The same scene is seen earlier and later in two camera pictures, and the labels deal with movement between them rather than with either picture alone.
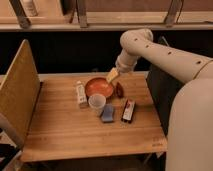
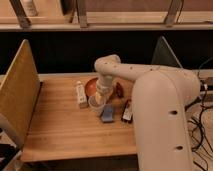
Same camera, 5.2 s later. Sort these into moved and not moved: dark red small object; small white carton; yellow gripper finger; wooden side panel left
Moved: yellow gripper finger
Not moved: small white carton; wooden side panel left; dark red small object
